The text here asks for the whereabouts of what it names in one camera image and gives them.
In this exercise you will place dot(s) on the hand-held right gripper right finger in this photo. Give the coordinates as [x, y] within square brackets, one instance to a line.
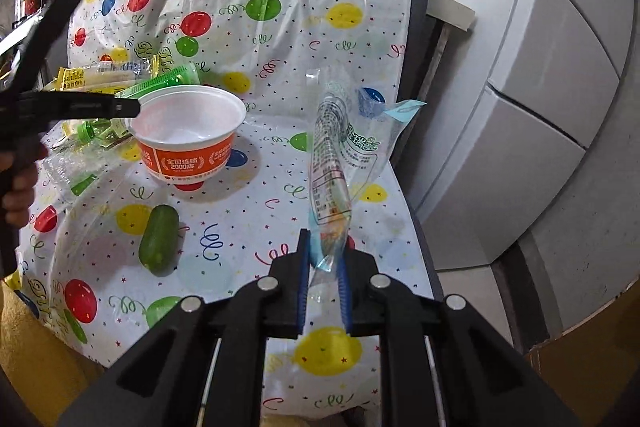
[343, 294]

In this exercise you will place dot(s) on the balloon-printed plastic tablecloth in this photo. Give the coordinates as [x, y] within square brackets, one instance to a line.
[280, 32]

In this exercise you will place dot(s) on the cardboard box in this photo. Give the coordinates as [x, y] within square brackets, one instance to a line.
[565, 379]

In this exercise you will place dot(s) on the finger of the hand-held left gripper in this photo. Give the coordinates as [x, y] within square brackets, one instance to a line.
[52, 19]
[75, 108]

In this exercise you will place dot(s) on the yellow cloth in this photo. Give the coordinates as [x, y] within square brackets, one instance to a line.
[35, 357]

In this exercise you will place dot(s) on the green cucumber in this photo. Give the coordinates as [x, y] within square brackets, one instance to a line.
[159, 239]

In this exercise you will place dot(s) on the clear printed plastic wrapper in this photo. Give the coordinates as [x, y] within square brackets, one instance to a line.
[330, 157]

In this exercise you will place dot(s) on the green translucent plastic cup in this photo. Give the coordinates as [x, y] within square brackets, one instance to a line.
[170, 79]

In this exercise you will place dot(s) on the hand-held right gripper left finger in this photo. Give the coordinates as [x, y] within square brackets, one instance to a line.
[302, 279]

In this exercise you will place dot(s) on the crushed clear bottle green cap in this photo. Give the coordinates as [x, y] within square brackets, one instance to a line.
[75, 167]

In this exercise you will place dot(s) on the white and orange paper bowl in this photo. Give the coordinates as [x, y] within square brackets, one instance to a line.
[190, 142]

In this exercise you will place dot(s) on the yellow and clear snack packet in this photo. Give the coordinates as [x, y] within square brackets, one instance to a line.
[75, 77]

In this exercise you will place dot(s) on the person's left hand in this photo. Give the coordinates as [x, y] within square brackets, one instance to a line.
[22, 199]

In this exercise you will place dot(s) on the beige board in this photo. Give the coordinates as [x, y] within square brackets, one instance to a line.
[450, 9]

